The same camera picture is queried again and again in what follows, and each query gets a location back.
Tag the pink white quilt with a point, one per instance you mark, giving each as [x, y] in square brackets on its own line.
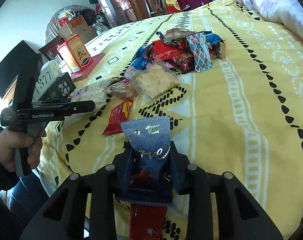
[287, 12]

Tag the red yellow gift box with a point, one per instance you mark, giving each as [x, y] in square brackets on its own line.
[172, 6]

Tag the blue love snack packet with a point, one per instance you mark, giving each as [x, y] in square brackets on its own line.
[143, 171]

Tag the pile of assorted snacks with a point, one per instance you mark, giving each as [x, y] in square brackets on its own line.
[183, 50]

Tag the puffed rice snack bag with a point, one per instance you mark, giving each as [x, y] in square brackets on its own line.
[95, 92]

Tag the flat red box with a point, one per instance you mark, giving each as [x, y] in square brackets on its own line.
[84, 73]

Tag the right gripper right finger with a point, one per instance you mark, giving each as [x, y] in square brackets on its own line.
[188, 179]

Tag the person's left hand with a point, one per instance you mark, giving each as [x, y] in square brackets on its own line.
[10, 140]

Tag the yellow patterned bedspread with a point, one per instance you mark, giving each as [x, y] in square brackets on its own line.
[245, 115]

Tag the red snack packet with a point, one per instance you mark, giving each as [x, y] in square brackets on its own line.
[118, 115]

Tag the dark wooden chair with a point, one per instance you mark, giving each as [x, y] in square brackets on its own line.
[155, 7]

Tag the upper cardboard box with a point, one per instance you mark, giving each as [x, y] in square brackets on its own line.
[78, 26]

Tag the white grey box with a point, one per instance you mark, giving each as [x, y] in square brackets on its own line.
[49, 72]

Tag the pale cracker packet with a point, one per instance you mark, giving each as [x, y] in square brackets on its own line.
[154, 81]

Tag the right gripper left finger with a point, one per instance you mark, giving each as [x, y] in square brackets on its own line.
[105, 184]

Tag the black patterned box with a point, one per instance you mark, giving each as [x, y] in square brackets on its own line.
[61, 88]

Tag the orange red carton box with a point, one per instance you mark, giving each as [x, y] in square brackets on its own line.
[75, 54]

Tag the brown biscuit packet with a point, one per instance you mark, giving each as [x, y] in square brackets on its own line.
[122, 90]

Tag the black television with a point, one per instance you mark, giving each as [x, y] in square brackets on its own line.
[11, 65]

